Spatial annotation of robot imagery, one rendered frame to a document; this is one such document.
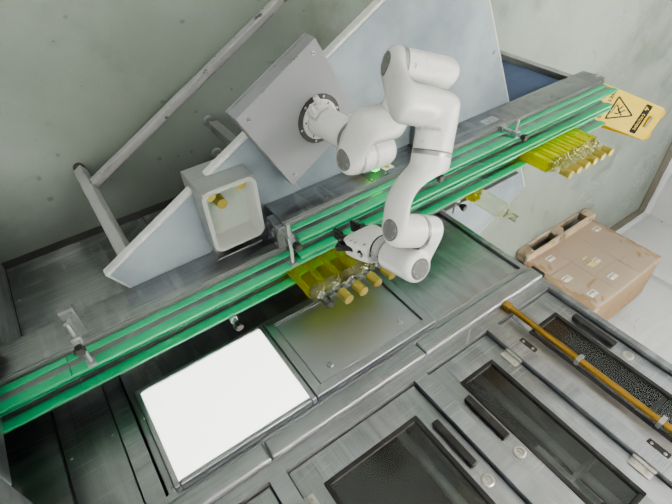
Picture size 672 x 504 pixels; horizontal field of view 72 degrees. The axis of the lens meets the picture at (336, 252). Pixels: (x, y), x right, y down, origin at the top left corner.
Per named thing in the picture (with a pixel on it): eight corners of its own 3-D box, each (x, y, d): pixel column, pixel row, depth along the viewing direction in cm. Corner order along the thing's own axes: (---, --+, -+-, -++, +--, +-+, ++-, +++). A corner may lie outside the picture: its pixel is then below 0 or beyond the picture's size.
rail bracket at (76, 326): (69, 327, 136) (88, 382, 122) (42, 288, 125) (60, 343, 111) (86, 319, 138) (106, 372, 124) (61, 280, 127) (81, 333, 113)
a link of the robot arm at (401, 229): (431, 152, 105) (415, 244, 109) (388, 144, 97) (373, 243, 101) (460, 155, 98) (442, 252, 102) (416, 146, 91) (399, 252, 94)
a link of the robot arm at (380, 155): (363, 148, 141) (399, 169, 132) (328, 157, 134) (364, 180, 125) (366, 117, 136) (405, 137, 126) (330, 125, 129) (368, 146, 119)
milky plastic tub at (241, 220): (206, 240, 152) (217, 254, 147) (189, 182, 137) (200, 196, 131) (253, 219, 159) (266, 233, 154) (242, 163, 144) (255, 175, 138)
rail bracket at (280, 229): (278, 254, 156) (298, 275, 148) (272, 214, 145) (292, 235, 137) (286, 250, 157) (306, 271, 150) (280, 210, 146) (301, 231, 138)
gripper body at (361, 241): (370, 273, 111) (344, 257, 119) (403, 255, 115) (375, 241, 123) (365, 246, 107) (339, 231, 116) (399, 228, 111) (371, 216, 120)
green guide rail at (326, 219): (287, 229, 152) (300, 242, 147) (287, 227, 152) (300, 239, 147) (602, 85, 223) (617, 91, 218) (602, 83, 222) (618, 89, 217)
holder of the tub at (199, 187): (210, 251, 156) (219, 264, 151) (189, 182, 137) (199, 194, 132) (255, 231, 163) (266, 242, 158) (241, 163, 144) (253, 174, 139)
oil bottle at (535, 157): (509, 155, 209) (565, 183, 192) (512, 144, 205) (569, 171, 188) (518, 151, 211) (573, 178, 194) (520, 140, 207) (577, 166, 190)
